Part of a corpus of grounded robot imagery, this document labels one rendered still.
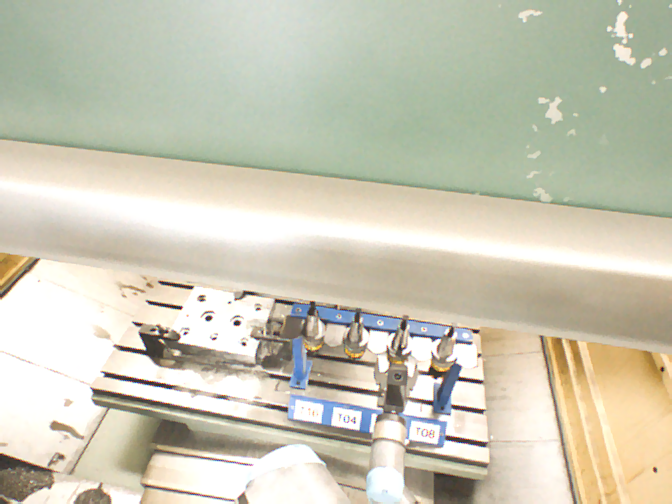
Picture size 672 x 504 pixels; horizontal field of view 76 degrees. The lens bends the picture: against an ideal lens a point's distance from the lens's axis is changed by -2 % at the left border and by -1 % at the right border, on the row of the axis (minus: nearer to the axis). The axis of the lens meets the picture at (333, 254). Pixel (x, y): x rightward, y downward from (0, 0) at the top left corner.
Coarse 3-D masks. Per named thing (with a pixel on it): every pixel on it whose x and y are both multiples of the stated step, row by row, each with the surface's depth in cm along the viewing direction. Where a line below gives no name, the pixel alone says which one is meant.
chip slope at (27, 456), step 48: (48, 288) 173; (96, 288) 181; (144, 288) 191; (0, 336) 155; (48, 336) 162; (96, 336) 169; (0, 384) 146; (48, 384) 152; (0, 432) 138; (48, 432) 143
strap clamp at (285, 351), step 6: (252, 330) 137; (258, 330) 136; (264, 330) 134; (270, 330) 133; (252, 336) 135; (258, 336) 134; (264, 336) 134; (270, 336) 134; (276, 336) 134; (270, 342) 138; (282, 342) 134; (288, 342) 133; (270, 348) 140; (282, 348) 137; (288, 348) 136; (276, 354) 141; (282, 354) 139; (288, 354) 138
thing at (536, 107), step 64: (0, 0) 13; (64, 0) 13; (128, 0) 13; (192, 0) 12; (256, 0) 12; (320, 0) 12; (384, 0) 11; (448, 0) 11; (512, 0) 11; (576, 0) 11; (640, 0) 10; (0, 64) 15; (64, 64) 14; (128, 64) 14; (192, 64) 14; (256, 64) 13; (320, 64) 13; (384, 64) 12; (448, 64) 12; (512, 64) 12; (576, 64) 12; (640, 64) 11; (0, 128) 17; (64, 128) 16; (128, 128) 16; (192, 128) 15; (256, 128) 15; (320, 128) 14; (384, 128) 14; (448, 128) 13; (512, 128) 13; (576, 128) 13; (640, 128) 12; (512, 192) 15; (576, 192) 14; (640, 192) 14
